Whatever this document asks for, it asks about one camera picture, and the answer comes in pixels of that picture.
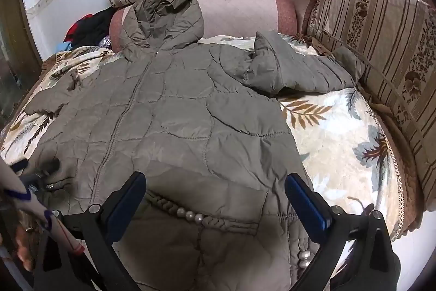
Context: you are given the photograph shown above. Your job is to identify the olive quilted hooded jacket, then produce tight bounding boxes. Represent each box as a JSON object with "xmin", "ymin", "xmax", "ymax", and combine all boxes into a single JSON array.
[{"xmin": 24, "ymin": 0, "xmax": 367, "ymax": 291}]

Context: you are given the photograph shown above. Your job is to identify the floral leaf print blanket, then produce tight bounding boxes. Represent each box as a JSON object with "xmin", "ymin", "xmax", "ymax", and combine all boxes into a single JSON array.
[{"xmin": 0, "ymin": 35, "xmax": 407, "ymax": 241}]

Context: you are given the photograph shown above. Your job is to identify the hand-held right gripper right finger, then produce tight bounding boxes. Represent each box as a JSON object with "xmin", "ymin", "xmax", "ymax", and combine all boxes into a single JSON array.
[{"xmin": 284, "ymin": 173, "xmax": 403, "ymax": 291}]

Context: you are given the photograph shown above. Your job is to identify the red garment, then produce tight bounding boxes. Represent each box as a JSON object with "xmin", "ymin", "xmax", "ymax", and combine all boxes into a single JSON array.
[{"xmin": 64, "ymin": 14, "xmax": 95, "ymax": 43}]

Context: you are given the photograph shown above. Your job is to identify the pink brown sofa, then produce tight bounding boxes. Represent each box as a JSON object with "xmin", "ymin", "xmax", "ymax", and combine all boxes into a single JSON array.
[{"xmin": 109, "ymin": 0, "xmax": 436, "ymax": 234}]

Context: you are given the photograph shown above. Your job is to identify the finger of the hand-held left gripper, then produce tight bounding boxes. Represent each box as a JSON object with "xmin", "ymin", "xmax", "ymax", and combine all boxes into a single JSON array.
[
  {"xmin": 10, "ymin": 159, "xmax": 29, "ymax": 173},
  {"xmin": 33, "ymin": 159, "xmax": 61, "ymax": 177}
]

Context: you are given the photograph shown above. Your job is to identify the person's left hand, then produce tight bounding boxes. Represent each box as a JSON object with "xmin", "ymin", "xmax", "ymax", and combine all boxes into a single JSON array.
[{"xmin": 14, "ymin": 235, "xmax": 35, "ymax": 273}]

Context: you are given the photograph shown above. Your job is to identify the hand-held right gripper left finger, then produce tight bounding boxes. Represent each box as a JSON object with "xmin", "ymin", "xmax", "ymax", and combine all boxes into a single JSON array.
[{"xmin": 34, "ymin": 171, "xmax": 147, "ymax": 291}]

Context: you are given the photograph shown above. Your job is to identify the black garment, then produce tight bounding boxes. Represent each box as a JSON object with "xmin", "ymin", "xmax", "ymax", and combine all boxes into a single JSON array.
[{"xmin": 73, "ymin": 7, "xmax": 118, "ymax": 47}]

